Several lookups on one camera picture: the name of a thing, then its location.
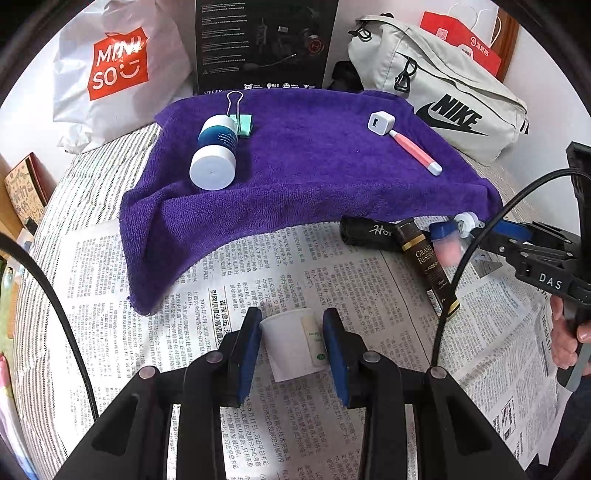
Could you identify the mint green binder clip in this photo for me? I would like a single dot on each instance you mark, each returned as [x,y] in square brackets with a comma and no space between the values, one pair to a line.
[244,123]

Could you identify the pink jar blue lid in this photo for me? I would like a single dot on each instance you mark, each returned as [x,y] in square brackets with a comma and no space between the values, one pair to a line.
[445,247]

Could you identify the black lipstick tube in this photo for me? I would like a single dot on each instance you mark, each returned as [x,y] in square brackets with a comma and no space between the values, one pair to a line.
[367,230]

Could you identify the curved wooden frame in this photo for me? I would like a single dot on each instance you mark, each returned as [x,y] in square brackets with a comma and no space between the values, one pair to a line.
[508,32]

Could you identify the white charger cube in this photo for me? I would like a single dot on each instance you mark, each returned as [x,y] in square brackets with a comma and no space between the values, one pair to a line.
[381,123]

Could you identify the grey waist bag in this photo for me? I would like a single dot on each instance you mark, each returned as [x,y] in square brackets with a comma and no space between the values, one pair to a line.
[438,92]

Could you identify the purple towel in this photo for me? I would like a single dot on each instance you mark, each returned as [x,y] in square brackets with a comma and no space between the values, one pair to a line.
[300,175]

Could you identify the small white bottle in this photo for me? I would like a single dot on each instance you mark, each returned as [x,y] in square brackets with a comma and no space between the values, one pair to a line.
[466,220]

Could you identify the pink pen white cap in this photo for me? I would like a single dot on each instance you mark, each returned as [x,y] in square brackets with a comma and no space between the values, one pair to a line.
[415,152]

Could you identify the person's right hand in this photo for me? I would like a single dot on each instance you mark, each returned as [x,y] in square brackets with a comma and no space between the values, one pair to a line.
[561,337]

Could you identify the patterned brown book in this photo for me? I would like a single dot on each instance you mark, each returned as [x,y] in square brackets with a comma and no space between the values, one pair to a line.
[23,189]

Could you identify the brown and gold box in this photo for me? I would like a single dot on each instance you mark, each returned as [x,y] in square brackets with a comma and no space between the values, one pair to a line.
[427,267]

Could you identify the newspaper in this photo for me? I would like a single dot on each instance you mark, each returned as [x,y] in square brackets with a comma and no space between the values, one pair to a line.
[277,277]

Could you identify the blue and white bottle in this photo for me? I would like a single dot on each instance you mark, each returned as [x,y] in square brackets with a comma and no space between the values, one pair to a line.
[217,152]

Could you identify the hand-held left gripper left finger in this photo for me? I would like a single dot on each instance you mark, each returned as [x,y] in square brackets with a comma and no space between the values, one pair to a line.
[249,355]

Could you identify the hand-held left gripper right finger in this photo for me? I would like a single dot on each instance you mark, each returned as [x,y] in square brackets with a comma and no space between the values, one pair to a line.
[334,355]

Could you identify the white plastic shopping bag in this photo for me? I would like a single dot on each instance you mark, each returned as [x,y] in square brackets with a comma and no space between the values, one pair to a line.
[120,69]

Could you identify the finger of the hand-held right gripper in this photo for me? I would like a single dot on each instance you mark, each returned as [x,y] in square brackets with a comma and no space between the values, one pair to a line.
[510,229]
[503,251]

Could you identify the black headset box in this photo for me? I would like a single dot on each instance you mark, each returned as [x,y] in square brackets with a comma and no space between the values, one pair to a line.
[263,41]

